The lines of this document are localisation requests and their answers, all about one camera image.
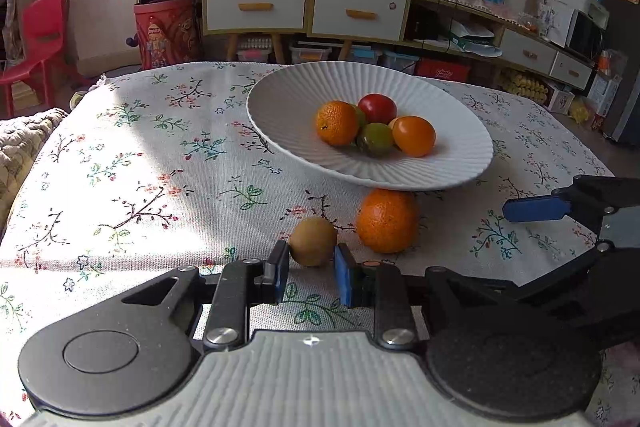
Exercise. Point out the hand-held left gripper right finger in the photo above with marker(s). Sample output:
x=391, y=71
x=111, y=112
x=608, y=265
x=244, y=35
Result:
x=344, y=279

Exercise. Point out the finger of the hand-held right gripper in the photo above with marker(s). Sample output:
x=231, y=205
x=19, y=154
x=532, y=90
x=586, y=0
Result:
x=570, y=272
x=535, y=209

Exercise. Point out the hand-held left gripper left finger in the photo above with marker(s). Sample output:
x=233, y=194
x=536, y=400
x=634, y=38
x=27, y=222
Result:
x=280, y=274

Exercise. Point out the large orange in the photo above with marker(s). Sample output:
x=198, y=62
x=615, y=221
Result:
x=387, y=221

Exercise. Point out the smooth orange tomato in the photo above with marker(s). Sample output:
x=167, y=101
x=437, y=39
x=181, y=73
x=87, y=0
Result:
x=414, y=136

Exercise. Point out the green jujube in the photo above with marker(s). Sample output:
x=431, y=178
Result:
x=360, y=114
x=375, y=140

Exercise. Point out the white ribbed plate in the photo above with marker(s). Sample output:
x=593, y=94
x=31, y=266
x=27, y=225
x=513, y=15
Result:
x=300, y=132

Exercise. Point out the small orange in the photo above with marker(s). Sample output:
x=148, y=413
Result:
x=337, y=123

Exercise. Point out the red tomato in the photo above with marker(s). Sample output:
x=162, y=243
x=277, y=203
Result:
x=378, y=107

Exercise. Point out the yellow toy blocks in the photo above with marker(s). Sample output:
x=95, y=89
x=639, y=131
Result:
x=522, y=84

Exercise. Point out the white low cabinet drawer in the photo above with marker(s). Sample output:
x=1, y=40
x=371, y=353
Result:
x=572, y=66
x=529, y=47

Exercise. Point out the floral tablecloth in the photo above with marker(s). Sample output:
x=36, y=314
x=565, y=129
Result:
x=150, y=187

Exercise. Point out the red flat box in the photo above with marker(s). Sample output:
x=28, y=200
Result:
x=442, y=69

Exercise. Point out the dark refrigerator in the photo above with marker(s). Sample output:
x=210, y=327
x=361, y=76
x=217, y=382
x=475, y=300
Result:
x=622, y=57

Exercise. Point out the stack of papers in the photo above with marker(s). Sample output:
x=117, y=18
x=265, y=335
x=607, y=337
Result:
x=472, y=39

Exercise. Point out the black microwave oven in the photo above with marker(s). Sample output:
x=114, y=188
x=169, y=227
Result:
x=585, y=32

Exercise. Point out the low wooden cabinet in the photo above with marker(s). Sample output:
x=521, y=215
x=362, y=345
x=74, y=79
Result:
x=495, y=27

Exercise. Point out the clear storage box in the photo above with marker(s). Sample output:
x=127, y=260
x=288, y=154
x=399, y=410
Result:
x=310, y=53
x=365, y=54
x=255, y=49
x=400, y=62

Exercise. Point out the black box device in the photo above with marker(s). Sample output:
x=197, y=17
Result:
x=422, y=22

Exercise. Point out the red printed storage bin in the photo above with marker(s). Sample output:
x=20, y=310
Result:
x=167, y=32

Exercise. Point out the beige checked cushion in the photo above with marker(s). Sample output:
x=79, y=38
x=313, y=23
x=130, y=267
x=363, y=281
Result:
x=25, y=142

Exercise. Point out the red plastic chair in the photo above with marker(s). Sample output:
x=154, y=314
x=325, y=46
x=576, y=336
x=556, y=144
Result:
x=37, y=37

